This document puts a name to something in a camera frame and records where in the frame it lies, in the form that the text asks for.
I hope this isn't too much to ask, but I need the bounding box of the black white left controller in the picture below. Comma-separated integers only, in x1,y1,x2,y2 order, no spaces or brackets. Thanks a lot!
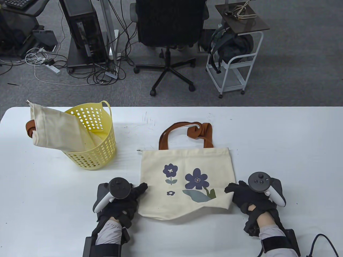
93,177,132,213

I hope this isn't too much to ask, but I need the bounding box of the black left wrist band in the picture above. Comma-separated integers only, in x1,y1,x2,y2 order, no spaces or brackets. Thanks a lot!
83,236,122,257

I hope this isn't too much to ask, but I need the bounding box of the cream tote bag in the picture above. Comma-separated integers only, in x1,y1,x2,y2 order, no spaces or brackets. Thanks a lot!
26,100,110,153

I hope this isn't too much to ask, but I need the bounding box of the person's left hand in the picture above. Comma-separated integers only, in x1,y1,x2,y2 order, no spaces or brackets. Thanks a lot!
98,183,148,229

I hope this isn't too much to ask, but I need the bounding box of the person's left forearm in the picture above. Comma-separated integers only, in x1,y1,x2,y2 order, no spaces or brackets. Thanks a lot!
91,219,124,257

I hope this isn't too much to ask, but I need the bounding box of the black right wrist band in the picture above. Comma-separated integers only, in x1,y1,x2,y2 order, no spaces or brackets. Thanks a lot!
260,229,301,256

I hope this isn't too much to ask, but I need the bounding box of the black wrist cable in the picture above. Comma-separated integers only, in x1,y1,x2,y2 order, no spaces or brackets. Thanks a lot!
308,234,337,257

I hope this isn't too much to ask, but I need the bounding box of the white power strip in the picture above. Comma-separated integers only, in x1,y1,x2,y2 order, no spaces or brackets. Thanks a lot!
44,64,61,75

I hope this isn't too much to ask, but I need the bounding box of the black keyboard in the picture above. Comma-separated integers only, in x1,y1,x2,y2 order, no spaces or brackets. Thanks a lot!
5,0,31,8

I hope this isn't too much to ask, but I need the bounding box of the black computer tower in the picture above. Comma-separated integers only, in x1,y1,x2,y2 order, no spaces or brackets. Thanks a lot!
59,0,107,67

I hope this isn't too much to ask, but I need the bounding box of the flower print canvas bag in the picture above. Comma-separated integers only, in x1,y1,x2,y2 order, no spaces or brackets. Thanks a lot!
137,122,236,220

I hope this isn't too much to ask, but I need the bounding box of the black white controller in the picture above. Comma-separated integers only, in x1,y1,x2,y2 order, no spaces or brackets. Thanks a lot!
93,177,132,213
248,171,286,208

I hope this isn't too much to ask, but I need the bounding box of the person's right hand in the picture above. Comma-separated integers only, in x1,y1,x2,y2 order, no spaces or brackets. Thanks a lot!
225,180,284,236

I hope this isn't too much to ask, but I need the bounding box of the white rolling cart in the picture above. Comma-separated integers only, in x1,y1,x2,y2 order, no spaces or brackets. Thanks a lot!
206,2,270,99

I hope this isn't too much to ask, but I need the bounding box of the aluminium floor post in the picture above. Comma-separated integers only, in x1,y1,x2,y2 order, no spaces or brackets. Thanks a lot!
100,0,120,77

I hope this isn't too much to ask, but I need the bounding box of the yellow plastic basket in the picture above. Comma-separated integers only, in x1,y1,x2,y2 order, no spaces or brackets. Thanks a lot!
62,100,117,171

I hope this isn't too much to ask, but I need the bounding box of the black white right controller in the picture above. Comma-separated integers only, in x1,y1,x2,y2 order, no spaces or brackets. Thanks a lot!
248,171,286,208

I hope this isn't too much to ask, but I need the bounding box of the black office chair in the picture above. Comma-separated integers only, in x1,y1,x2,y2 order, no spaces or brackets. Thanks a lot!
130,0,209,97

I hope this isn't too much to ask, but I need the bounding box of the black backpack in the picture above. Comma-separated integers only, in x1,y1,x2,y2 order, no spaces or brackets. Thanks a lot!
208,28,253,74

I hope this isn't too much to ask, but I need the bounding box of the beige coiled cable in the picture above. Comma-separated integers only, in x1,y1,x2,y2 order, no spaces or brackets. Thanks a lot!
225,1,258,20

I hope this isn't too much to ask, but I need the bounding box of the black wrist band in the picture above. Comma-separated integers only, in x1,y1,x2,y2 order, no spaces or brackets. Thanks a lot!
83,236,122,257
260,229,301,256

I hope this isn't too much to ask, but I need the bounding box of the black standing desk frame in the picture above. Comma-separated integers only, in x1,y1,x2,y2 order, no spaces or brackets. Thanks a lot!
0,0,58,57

